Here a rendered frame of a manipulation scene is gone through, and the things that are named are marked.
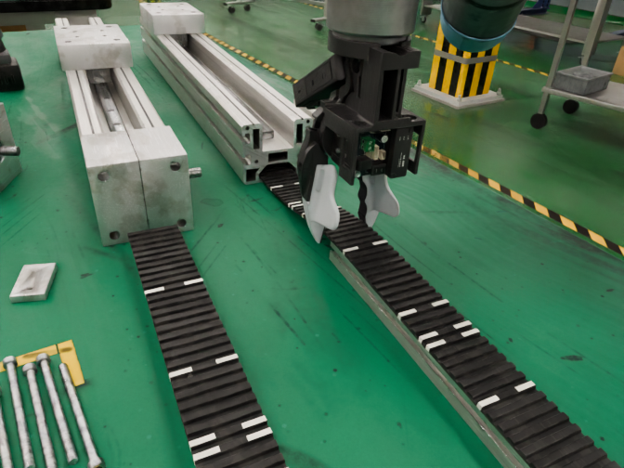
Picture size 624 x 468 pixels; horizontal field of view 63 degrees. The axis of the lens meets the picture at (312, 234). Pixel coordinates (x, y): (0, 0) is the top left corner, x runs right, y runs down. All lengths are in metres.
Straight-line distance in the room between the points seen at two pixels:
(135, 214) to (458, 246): 0.36
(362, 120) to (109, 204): 0.28
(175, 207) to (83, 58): 0.42
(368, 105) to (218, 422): 0.27
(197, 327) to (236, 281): 0.11
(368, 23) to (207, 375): 0.29
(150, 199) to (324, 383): 0.28
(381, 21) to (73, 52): 0.61
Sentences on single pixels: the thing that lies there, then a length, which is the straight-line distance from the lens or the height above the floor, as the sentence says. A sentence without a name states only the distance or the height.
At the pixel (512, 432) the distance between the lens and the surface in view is 0.38.
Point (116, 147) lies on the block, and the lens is 0.59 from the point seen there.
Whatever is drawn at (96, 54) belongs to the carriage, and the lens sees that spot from 0.94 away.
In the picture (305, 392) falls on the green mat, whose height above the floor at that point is 0.78.
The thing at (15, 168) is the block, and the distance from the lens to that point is 0.79.
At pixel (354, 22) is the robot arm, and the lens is 0.43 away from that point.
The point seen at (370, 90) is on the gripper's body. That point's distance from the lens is 0.43.
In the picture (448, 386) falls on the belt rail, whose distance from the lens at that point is 0.42.
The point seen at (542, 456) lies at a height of 0.81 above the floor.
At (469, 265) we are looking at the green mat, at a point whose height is 0.78.
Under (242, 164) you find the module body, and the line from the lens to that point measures 0.69.
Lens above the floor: 1.09
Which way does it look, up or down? 32 degrees down
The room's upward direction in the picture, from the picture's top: 3 degrees clockwise
